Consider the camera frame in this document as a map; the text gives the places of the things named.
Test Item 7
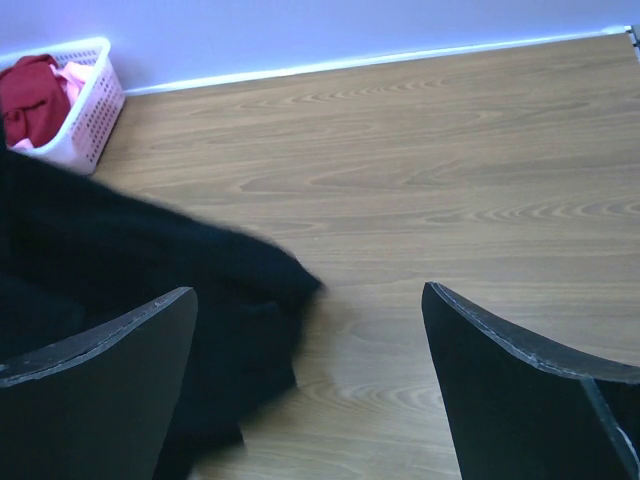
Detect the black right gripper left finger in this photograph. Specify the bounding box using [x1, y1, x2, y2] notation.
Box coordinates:
[1, 287, 198, 479]

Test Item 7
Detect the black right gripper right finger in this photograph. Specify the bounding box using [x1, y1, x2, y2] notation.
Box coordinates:
[421, 282, 639, 479]

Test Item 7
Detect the black t shirt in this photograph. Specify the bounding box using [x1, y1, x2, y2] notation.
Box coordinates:
[1, 148, 323, 479]

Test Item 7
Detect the white plastic laundry basket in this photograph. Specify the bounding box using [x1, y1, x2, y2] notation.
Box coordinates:
[1, 37, 125, 175]

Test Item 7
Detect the red t shirt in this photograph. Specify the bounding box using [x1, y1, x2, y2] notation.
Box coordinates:
[0, 53, 71, 149]

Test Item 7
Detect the pink t shirt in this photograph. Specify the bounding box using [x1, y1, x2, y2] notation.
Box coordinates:
[9, 60, 96, 151]

